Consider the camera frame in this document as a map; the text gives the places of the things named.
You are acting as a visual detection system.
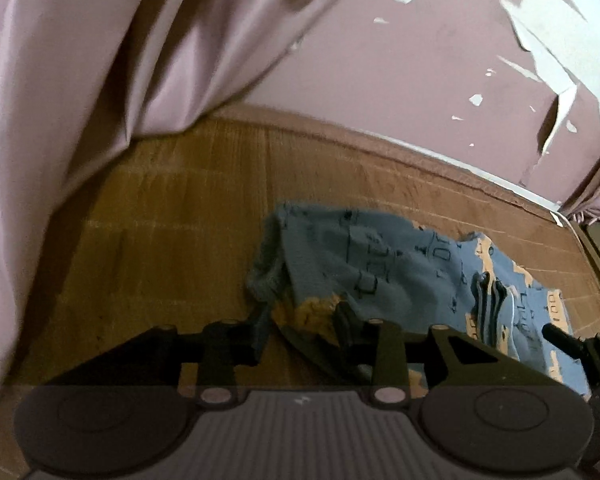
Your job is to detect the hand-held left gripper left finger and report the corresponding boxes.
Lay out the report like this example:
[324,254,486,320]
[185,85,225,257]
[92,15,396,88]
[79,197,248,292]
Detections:
[45,305,272,407]

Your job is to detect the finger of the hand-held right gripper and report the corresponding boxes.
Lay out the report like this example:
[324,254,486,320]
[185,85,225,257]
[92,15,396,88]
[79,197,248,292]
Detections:
[541,323,593,362]

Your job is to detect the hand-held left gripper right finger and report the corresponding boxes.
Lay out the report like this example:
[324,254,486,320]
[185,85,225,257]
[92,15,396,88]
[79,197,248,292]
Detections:
[332,302,546,406]

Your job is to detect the blue car print pants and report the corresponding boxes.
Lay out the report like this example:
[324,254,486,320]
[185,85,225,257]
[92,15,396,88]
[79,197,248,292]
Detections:
[245,201,593,401]

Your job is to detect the brown bamboo bed mat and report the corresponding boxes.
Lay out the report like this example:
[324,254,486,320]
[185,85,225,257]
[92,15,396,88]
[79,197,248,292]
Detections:
[10,104,600,402]

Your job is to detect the wide pink satin curtain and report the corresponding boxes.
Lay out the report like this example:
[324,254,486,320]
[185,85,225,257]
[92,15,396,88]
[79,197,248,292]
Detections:
[0,0,381,401]

